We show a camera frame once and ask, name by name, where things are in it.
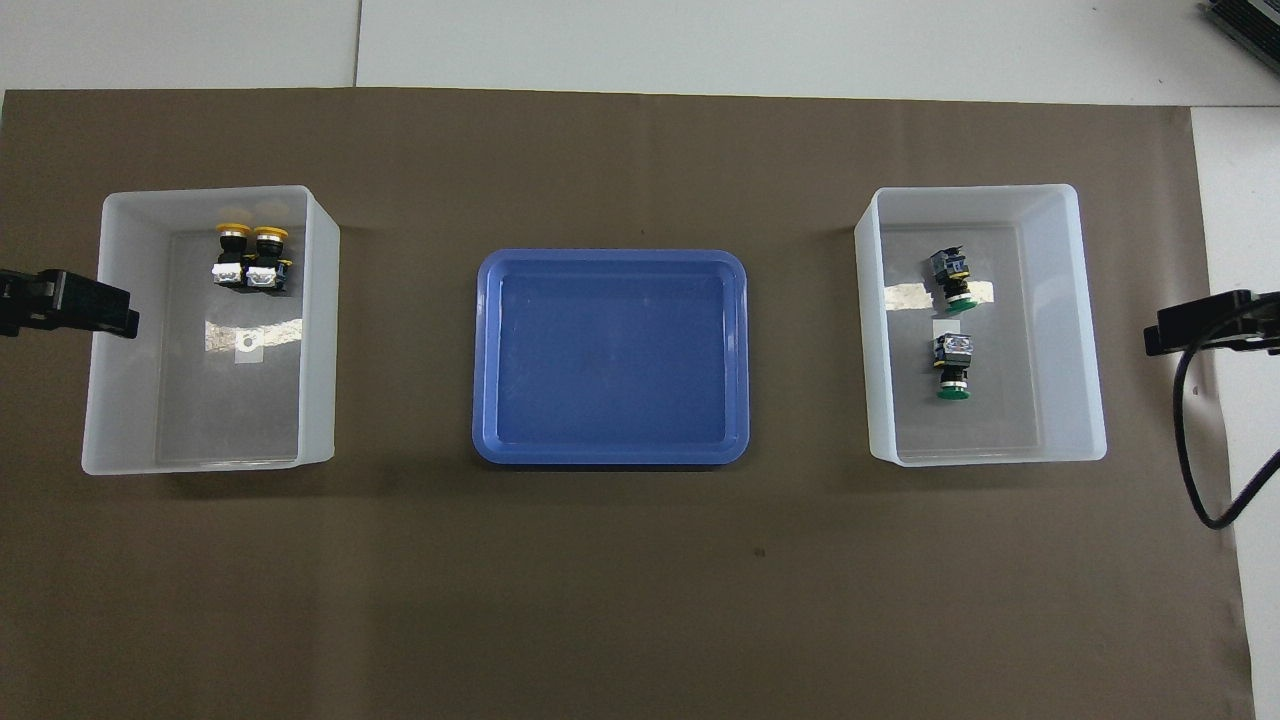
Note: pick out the dark grey metal device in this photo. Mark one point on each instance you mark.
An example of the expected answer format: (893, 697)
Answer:
(1245, 25)

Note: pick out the yellow push button switch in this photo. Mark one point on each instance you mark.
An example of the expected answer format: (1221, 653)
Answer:
(268, 262)
(231, 255)

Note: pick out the brown paper table mat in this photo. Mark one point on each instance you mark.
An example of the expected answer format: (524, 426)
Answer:
(620, 580)

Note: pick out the small white sticker label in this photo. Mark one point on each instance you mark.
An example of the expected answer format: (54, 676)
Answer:
(247, 348)
(945, 326)

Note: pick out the green push button switch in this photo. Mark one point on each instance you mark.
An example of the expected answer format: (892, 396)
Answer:
(950, 280)
(953, 365)

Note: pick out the translucent white plastic box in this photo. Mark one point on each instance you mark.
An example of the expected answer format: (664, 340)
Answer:
(1000, 420)
(230, 420)

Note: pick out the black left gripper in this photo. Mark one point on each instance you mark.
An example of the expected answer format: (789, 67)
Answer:
(22, 300)

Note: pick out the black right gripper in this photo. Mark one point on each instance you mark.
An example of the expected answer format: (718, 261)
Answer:
(1266, 322)

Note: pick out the blue plastic tray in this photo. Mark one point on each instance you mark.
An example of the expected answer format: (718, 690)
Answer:
(610, 360)

